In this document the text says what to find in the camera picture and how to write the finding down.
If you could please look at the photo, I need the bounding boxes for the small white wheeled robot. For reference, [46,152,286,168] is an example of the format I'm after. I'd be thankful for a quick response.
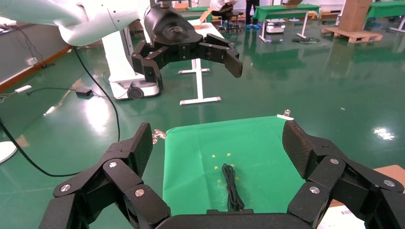
[265,18,287,35]

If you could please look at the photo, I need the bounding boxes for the tall brown carton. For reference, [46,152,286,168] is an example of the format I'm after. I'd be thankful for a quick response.
[338,0,373,32]

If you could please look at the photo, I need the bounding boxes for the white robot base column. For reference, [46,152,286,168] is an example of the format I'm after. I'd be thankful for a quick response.
[101,27,160,101]

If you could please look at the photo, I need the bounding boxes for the brown cardboard piece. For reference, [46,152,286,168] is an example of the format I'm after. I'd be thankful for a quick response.
[193,8,213,31]

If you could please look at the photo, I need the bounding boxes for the black stool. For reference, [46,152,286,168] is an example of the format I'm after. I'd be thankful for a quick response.
[218,11,246,33]

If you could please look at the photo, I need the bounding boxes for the standing person dark trousers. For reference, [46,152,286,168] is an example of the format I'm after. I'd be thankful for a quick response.
[245,0,261,31]

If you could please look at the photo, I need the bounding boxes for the white table with legs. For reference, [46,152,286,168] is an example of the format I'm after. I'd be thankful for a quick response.
[178,22,226,106]

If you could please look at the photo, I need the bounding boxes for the green covered table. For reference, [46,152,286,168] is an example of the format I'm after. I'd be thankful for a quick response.
[252,3,321,43]
[366,0,405,33]

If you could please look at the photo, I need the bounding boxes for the black data cable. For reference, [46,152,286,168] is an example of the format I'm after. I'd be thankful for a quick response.
[221,163,245,213]

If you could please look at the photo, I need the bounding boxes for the wooden pallet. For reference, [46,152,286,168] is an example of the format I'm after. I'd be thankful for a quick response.
[320,27,384,44]

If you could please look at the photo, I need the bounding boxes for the white printed manual sheet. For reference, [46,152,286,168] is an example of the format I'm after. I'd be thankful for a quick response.
[318,205,365,229]

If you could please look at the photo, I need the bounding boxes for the white cloth clamp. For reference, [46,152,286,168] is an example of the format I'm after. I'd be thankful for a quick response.
[276,109,295,122]

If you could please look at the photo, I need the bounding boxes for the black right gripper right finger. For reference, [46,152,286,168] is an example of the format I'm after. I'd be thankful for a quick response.
[282,120,405,229]

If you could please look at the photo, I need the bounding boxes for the white round stand base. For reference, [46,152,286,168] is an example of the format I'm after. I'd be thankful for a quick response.
[0,141,18,165]

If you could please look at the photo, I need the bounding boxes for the brown cardboard box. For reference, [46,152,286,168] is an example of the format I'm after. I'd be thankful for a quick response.
[329,164,405,229]

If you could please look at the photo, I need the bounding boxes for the black floor cable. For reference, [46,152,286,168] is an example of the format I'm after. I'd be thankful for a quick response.
[0,45,121,178]

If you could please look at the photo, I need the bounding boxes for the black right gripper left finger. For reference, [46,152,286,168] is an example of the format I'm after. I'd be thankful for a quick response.
[39,122,171,229]

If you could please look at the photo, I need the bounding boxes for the green table cloth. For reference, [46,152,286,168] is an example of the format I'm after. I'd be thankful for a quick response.
[162,116,306,216]

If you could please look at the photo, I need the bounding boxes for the seated person white shirt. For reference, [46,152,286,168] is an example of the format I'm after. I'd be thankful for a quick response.
[210,0,238,17]

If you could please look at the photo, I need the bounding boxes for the black power adapter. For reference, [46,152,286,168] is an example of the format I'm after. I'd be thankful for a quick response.
[27,87,94,98]

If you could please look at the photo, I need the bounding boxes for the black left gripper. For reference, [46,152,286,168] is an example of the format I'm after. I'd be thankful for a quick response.
[131,3,244,93]

